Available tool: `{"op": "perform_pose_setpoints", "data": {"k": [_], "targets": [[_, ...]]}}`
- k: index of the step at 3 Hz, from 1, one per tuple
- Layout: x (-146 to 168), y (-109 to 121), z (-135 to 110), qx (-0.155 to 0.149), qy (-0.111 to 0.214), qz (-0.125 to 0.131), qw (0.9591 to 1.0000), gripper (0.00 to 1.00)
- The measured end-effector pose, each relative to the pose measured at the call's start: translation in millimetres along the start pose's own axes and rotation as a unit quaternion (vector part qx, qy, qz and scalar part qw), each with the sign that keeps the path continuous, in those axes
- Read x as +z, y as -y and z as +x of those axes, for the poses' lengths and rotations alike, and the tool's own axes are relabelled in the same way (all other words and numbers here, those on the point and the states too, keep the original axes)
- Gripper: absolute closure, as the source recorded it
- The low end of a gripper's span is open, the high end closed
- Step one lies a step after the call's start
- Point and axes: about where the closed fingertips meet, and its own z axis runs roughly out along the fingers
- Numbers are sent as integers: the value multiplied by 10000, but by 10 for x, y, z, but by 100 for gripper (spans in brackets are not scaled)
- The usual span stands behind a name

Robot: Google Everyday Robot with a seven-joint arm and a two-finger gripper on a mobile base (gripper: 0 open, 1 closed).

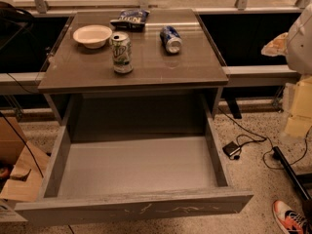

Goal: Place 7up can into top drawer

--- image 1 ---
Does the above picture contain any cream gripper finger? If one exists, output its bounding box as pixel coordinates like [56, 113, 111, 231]
[261, 32, 288, 57]

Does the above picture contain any open grey top drawer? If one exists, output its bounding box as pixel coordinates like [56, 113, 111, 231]
[16, 94, 253, 226]

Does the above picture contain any blue soda can lying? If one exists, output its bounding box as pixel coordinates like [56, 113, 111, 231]
[160, 25, 182, 54]

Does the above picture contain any black power adapter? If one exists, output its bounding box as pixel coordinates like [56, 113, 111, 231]
[222, 141, 241, 157]

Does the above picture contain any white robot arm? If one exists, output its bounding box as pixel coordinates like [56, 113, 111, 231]
[261, 5, 312, 137]

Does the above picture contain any blue chip bag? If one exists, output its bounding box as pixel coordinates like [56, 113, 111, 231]
[110, 9, 149, 29]

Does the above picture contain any orange white sneaker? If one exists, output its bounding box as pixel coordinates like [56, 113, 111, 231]
[272, 200, 310, 234]

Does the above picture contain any brown cardboard box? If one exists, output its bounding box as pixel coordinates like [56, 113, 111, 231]
[0, 117, 50, 202]

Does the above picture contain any black cable at left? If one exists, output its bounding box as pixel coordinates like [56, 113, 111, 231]
[0, 110, 45, 179]

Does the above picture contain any green 7up can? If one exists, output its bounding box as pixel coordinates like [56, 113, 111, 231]
[109, 31, 133, 74]

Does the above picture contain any white paper bowl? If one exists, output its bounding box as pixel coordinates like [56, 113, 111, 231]
[73, 25, 112, 49]

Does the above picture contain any black metal stand leg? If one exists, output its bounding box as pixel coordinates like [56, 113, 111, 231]
[273, 146, 312, 201]

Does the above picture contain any black floor cable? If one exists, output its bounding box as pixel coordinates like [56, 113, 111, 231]
[217, 106, 312, 171]

